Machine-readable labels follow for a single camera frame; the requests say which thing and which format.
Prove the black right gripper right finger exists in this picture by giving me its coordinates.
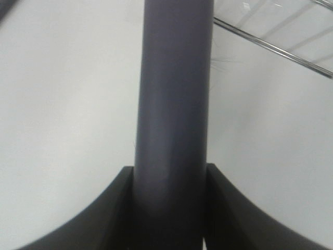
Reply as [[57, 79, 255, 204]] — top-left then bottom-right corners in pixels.
[[205, 164, 325, 249]]

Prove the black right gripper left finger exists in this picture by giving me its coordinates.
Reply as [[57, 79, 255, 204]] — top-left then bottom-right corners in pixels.
[[23, 166, 133, 249]]

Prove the chrome wire dish rack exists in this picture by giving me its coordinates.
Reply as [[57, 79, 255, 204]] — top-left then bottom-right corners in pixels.
[[213, 1, 332, 79]]

